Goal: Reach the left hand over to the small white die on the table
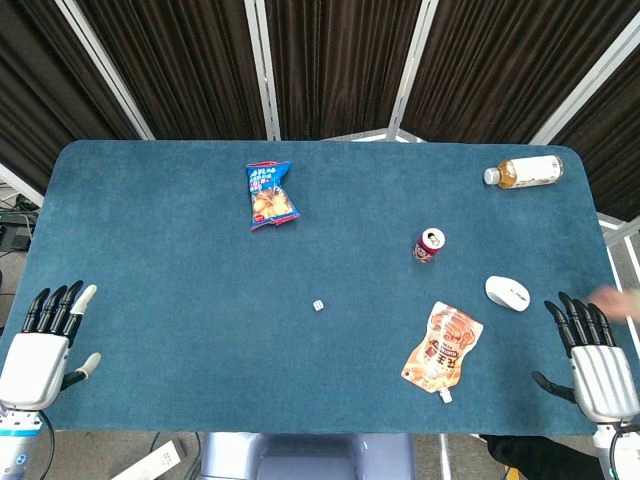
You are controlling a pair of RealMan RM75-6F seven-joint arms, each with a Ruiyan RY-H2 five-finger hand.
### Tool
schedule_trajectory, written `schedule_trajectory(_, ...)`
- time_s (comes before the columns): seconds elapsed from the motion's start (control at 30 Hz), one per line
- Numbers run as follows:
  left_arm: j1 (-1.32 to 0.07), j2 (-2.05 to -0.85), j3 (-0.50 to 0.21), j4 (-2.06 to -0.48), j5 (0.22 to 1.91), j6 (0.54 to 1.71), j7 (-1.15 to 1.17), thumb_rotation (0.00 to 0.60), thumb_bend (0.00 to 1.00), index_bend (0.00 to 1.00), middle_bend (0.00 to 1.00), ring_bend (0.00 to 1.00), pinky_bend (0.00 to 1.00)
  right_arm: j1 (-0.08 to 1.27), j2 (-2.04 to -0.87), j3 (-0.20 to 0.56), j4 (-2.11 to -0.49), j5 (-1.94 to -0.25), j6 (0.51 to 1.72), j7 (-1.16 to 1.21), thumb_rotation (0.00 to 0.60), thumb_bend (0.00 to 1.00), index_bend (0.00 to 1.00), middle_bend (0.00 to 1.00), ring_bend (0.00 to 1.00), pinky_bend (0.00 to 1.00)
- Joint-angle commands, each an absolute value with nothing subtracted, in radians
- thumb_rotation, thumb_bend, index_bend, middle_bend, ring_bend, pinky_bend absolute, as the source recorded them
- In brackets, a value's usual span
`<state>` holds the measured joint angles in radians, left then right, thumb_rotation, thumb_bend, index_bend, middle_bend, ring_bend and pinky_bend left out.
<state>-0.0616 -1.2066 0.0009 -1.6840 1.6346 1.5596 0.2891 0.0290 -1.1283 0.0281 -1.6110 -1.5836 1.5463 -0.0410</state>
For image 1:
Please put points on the blue snack bag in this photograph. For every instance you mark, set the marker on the blue snack bag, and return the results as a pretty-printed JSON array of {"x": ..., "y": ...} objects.
[{"x": 270, "y": 200}]

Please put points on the red drink can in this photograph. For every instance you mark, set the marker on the red drink can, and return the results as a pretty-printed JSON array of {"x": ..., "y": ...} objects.
[{"x": 429, "y": 247}]

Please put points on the person's bare hand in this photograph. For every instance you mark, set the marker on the person's bare hand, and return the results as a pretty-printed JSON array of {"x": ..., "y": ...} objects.
[{"x": 612, "y": 301}]

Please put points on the white frame post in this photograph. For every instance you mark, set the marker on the white frame post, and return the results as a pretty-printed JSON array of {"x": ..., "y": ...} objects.
[
  {"x": 410, "y": 70},
  {"x": 264, "y": 70},
  {"x": 107, "y": 70},
  {"x": 585, "y": 85}
]

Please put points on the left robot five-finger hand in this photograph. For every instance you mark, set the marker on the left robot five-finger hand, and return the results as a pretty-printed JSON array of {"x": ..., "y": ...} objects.
[{"x": 32, "y": 365}]

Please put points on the tea bottle white label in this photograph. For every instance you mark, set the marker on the tea bottle white label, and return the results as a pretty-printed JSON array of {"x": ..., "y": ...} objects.
[{"x": 530, "y": 171}]

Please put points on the dark brown curtain panel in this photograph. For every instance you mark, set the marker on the dark brown curtain panel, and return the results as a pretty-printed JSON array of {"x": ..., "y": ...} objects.
[
  {"x": 180, "y": 65},
  {"x": 340, "y": 65},
  {"x": 610, "y": 150},
  {"x": 500, "y": 65},
  {"x": 45, "y": 90}
]

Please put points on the blue felt table mat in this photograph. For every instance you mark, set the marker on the blue felt table mat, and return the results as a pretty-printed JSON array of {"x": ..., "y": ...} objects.
[{"x": 200, "y": 300}]

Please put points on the small white die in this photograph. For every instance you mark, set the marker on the small white die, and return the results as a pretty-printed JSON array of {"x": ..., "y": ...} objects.
[{"x": 318, "y": 305}]

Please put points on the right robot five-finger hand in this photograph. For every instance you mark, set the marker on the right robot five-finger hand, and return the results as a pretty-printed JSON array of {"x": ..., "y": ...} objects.
[{"x": 602, "y": 380}]

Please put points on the orange spout pouch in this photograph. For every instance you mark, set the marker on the orange spout pouch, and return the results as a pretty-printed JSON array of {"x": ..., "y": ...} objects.
[{"x": 442, "y": 350}]

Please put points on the lavender robot base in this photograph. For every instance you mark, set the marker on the lavender robot base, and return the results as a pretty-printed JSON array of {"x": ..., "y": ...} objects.
[{"x": 300, "y": 457}]

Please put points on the white computer mouse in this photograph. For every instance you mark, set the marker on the white computer mouse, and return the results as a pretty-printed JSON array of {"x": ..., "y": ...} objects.
[{"x": 506, "y": 293}]

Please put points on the person's dark clothing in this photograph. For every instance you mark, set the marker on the person's dark clothing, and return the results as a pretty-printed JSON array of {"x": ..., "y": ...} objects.
[{"x": 540, "y": 457}]

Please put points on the white power strip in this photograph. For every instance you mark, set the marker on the white power strip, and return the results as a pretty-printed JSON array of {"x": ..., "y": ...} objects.
[{"x": 150, "y": 462}]

